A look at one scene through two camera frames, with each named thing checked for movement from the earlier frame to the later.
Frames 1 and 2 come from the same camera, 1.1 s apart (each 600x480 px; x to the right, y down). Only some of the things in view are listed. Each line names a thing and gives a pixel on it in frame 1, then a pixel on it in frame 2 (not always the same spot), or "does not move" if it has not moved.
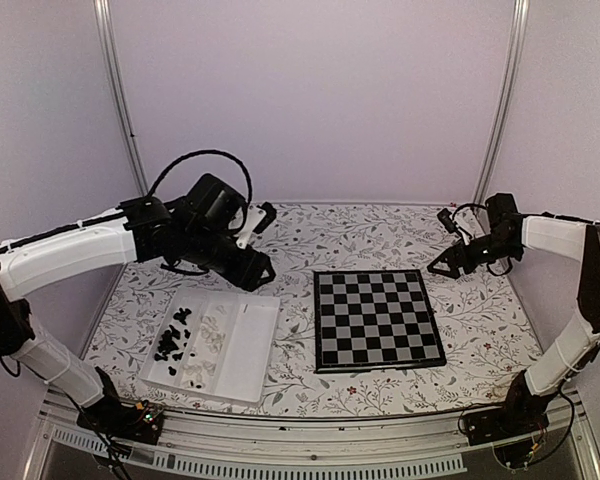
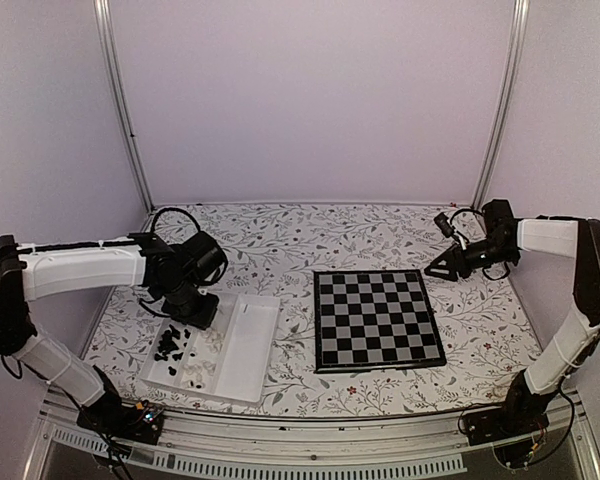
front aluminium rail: (253, 447) does not move
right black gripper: (452, 255) does not move
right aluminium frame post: (520, 17) does not move
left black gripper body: (205, 251) → (182, 304)
